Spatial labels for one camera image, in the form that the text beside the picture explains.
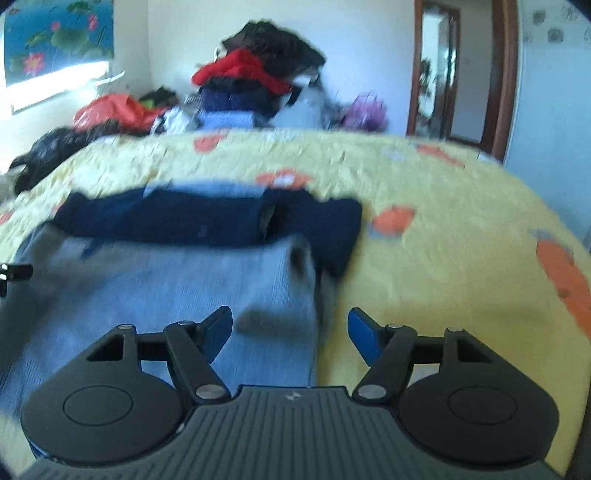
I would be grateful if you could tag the black clothes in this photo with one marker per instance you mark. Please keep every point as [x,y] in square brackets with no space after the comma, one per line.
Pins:
[277,44]

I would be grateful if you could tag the red jacket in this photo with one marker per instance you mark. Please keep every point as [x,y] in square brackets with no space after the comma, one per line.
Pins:
[240,69]

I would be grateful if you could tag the dark patterned cloth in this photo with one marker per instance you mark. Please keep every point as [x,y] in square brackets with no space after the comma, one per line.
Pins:
[55,147]

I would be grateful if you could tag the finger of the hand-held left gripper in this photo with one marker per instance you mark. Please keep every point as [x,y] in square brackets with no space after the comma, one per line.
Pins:
[16,272]

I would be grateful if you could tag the lotus flower wall poster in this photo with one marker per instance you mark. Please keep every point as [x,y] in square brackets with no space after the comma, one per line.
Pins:
[55,37]

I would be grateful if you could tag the dark green cloth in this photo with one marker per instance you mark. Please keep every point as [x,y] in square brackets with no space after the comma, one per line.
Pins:
[159,97]

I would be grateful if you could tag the orange plastic bag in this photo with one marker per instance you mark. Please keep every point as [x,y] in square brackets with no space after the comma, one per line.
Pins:
[115,113]

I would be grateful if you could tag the purple plastic bag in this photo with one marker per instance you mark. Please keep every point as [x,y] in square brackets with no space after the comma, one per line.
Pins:
[367,113]

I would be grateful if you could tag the navy garment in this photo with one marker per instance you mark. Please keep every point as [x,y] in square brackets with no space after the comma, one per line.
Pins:
[235,99]

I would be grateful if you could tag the wooden door frame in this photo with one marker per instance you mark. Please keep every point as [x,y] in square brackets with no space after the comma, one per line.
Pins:
[501,69]

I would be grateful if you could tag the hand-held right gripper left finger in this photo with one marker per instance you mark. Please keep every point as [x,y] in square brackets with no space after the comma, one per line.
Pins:
[217,334]

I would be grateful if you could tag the blue sweater with navy sleeves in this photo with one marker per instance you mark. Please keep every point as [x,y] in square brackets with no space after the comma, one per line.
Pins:
[184,281]

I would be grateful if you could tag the light blue knit cloth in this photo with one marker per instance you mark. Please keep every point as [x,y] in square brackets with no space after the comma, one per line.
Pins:
[231,121]

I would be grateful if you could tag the yellow carrot print bedsheet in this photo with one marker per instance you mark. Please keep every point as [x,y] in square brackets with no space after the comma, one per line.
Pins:
[438,221]

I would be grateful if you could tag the white wardrobe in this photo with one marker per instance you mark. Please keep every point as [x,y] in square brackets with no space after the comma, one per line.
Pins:
[549,92]

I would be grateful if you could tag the grey cloth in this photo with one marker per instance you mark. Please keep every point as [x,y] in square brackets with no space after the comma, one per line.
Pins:
[304,108]

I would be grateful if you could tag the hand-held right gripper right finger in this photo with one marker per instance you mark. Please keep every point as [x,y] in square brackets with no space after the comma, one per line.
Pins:
[364,337]

